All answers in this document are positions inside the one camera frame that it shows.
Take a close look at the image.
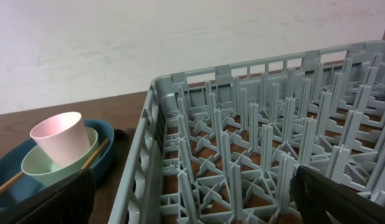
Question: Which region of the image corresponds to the wooden chopstick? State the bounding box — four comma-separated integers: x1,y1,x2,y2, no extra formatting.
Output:
0,138,109,195

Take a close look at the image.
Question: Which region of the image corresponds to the brown serving tray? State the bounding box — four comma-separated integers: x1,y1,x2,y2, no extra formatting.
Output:
88,129,136,224

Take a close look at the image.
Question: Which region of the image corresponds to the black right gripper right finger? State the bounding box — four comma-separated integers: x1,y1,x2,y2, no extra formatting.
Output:
290,166,385,224

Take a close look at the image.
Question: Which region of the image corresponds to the dark blue plate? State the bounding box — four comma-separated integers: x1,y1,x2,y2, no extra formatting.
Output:
0,119,114,211

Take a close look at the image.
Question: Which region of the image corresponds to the pink cup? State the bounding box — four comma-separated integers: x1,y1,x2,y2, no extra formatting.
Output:
30,111,90,167

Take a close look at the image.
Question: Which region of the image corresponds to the mint green bowl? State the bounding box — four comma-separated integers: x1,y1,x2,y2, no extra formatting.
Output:
21,127,99,187

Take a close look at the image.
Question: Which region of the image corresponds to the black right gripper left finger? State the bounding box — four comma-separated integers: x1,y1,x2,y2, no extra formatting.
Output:
0,169,96,223

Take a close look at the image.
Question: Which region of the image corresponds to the grey dishwasher rack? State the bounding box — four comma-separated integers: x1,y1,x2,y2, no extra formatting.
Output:
109,40,385,223

